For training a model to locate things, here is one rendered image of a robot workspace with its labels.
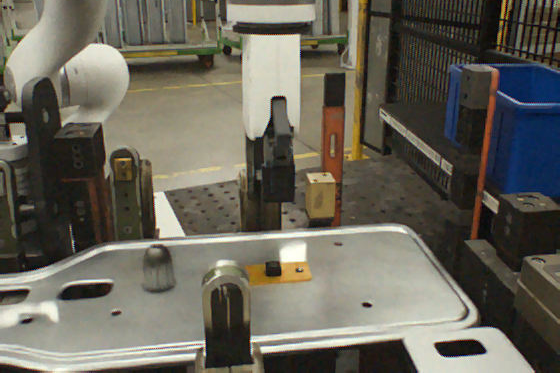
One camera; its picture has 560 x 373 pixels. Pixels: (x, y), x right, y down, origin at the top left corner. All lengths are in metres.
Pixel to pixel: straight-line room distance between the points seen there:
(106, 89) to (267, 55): 0.71
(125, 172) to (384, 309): 0.36
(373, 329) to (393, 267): 0.12
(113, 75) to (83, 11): 0.21
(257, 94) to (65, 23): 0.58
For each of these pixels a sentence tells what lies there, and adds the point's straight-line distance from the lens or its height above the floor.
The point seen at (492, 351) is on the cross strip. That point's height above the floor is 1.00.
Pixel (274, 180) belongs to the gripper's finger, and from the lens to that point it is 0.51.
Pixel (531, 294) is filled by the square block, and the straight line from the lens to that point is 0.58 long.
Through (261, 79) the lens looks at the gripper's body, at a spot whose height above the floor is 1.23.
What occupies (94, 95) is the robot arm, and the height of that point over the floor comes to 1.08.
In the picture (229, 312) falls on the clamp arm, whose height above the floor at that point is 1.08.
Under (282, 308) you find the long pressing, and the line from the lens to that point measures 0.56.
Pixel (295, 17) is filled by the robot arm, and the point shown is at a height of 1.28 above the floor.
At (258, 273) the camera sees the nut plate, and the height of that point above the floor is 1.00.
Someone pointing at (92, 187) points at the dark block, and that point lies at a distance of 0.78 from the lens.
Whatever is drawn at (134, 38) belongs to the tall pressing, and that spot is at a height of 0.40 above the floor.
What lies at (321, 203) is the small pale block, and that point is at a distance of 0.71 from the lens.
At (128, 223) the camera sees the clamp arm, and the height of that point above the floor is 1.01.
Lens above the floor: 1.33
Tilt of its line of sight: 20 degrees down
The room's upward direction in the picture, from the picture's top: straight up
